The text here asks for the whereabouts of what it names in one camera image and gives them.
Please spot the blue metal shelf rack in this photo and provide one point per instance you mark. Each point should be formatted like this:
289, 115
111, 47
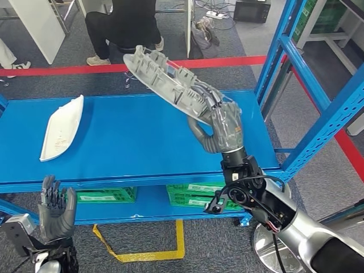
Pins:
128, 150

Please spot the black stool with chrome base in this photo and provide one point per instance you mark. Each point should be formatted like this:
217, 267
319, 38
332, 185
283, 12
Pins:
126, 49

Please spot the white upright panel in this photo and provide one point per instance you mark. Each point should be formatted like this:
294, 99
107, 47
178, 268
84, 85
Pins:
188, 28

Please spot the yellow floor tape outline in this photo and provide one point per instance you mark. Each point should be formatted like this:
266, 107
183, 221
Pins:
180, 241

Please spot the green plastic crate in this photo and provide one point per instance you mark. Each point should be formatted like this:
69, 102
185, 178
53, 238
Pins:
187, 197
324, 17
108, 196

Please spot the red floor tape line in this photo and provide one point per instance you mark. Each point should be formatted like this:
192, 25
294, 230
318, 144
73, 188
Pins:
71, 69

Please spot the grey metal table frame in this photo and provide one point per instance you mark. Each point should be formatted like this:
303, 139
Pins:
61, 17

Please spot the round silver robot base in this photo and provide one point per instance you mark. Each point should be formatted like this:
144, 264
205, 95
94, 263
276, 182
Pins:
261, 245

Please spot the white plastic cover part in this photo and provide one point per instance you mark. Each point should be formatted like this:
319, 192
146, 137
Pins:
61, 130

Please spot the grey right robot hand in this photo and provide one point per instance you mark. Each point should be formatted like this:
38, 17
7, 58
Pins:
227, 128

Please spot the black box appliance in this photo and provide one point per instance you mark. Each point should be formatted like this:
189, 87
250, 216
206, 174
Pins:
251, 10

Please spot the seated person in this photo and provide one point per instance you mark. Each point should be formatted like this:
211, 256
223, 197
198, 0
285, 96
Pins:
124, 20

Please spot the grey plastic wheel hubcap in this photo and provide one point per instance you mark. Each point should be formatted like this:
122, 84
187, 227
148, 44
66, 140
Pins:
159, 77

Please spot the white slanted board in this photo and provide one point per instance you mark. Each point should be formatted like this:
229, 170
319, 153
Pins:
37, 24

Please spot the white table frame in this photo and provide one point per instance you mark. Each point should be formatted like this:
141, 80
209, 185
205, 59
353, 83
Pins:
338, 49

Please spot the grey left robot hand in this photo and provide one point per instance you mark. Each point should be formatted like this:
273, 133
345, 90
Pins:
57, 218

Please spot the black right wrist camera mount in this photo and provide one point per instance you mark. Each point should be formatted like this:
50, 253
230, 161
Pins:
214, 205

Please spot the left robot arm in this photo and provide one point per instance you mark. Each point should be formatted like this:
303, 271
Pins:
63, 258

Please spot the grey bag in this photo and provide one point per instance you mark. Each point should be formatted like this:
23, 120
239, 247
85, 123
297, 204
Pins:
203, 36

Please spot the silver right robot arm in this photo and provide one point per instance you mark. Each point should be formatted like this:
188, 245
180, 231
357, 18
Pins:
298, 233

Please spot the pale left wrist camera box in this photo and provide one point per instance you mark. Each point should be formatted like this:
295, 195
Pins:
18, 231

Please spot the white power strip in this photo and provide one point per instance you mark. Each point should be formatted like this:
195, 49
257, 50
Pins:
215, 15

